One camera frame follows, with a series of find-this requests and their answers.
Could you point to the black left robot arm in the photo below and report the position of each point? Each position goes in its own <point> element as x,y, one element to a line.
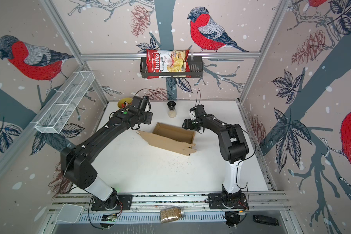
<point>76,163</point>

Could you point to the glass jar of grains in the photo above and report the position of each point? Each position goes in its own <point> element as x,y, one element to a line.
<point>171,214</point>

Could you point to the white wire mesh shelf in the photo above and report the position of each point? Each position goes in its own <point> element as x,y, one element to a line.
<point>67,100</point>

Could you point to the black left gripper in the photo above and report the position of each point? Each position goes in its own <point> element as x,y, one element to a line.
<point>150,115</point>

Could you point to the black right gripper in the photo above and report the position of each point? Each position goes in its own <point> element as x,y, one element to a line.
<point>186,122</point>

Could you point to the yellow plastic cup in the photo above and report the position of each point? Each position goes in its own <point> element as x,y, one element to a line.
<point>124,102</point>

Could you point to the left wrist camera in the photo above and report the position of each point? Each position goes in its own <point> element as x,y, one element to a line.
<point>145,105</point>

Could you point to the black remote device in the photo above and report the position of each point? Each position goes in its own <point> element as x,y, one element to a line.
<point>262,219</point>

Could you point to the glass spice grinder black cap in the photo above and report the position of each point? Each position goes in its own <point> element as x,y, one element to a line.
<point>171,109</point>

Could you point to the red cassava chips bag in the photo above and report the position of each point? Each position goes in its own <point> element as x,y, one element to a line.
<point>166,61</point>

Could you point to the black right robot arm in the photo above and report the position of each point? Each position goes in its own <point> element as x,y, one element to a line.
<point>233,145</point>

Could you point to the black wire wall basket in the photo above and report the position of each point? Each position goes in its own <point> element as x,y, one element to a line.
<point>195,65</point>

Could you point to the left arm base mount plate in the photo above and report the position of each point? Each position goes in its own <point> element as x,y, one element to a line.
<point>120,202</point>

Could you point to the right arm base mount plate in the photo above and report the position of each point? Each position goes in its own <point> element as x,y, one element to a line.
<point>231,201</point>

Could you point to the brown cardboard box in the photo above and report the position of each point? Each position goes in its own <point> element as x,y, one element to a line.
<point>171,138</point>

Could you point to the white square pad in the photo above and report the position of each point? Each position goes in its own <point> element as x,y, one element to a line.
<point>70,213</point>

